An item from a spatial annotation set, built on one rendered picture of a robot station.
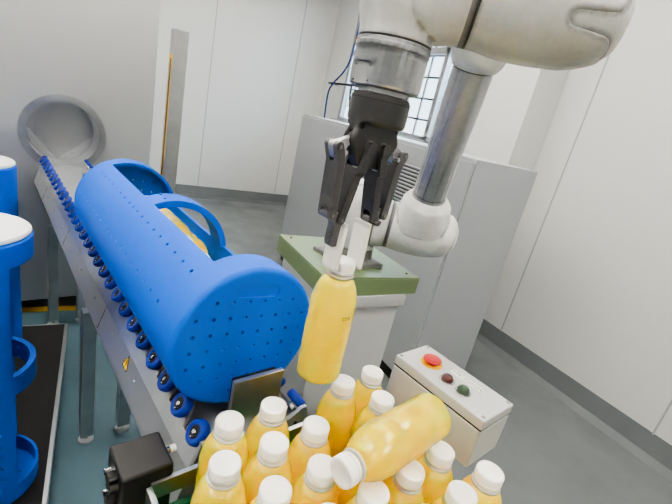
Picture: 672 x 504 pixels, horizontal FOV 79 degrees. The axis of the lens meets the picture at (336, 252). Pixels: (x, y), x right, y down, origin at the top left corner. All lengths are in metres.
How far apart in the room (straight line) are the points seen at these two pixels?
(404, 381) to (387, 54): 0.58
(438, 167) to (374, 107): 0.69
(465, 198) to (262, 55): 4.45
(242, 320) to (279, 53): 5.66
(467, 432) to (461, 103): 0.75
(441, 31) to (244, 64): 5.63
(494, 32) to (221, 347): 0.62
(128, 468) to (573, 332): 3.02
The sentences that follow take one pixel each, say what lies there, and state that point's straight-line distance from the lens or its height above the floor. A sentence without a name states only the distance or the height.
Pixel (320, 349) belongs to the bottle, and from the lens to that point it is 0.61.
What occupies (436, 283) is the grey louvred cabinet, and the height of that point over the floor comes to 0.76.
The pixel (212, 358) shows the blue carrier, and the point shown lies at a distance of 0.77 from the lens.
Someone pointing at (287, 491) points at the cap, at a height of 1.09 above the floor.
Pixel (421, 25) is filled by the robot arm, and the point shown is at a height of 1.62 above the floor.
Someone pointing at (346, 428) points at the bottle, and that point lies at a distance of 0.76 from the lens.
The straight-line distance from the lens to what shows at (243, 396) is 0.78.
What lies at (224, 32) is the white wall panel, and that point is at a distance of 6.05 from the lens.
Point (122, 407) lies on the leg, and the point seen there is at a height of 0.14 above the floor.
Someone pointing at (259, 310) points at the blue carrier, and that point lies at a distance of 0.76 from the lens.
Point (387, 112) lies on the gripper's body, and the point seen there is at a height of 1.53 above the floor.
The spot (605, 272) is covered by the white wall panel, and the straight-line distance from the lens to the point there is 3.22.
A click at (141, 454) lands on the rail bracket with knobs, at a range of 0.71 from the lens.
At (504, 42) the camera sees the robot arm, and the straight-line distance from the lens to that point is 0.53.
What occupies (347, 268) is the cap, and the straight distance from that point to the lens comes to 0.57.
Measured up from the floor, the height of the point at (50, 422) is 0.15.
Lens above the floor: 1.51
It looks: 18 degrees down
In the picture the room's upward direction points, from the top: 13 degrees clockwise
